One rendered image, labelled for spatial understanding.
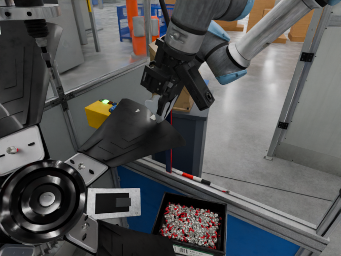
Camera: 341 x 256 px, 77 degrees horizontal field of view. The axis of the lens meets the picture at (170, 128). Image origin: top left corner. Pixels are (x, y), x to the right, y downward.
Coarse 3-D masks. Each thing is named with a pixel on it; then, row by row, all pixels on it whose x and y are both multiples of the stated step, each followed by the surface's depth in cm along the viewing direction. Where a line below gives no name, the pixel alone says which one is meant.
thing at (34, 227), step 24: (24, 168) 31; (48, 168) 33; (72, 168) 35; (0, 192) 28; (24, 192) 30; (72, 192) 35; (0, 216) 27; (24, 216) 29; (48, 216) 31; (72, 216) 33; (0, 240) 34; (24, 240) 28; (48, 240) 30
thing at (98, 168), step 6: (72, 156) 45; (78, 156) 46; (84, 156) 46; (66, 162) 44; (78, 162) 44; (84, 162) 44; (90, 162) 44; (96, 162) 44; (90, 168) 43; (96, 168) 43; (102, 168) 43; (84, 174) 41; (90, 174) 41; (96, 174) 41; (84, 180) 40; (90, 180) 40
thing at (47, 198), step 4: (48, 192) 32; (40, 196) 31; (44, 196) 31; (48, 196) 32; (52, 196) 32; (40, 200) 31; (44, 200) 31; (48, 200) 31; (52, 200) 32; (44, 204) 31; (48, 204) 31
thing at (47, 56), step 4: (44, 48) 30; (44, 52) 30; (48, 52) 30; (44, 56) 30; (48, 56) 30; (48, 60) 31; (48, 64) 31; (48, 68) 31; (52, 72) 32; (52, 76) 32
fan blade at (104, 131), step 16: (112, 112) 58; (128, 112) 58; (144, 112) 60; (112, 128) 53; (128, 128) 53; (144, 128) 54; (160, 128) 57; (96, 144) 48; (112, 144) 48; (128, 144) 49; (144, 144) 50; (160, 144) 52; (176, 144) 55; (96, 160) 44; (112, 160) 44; (128, 160) 45
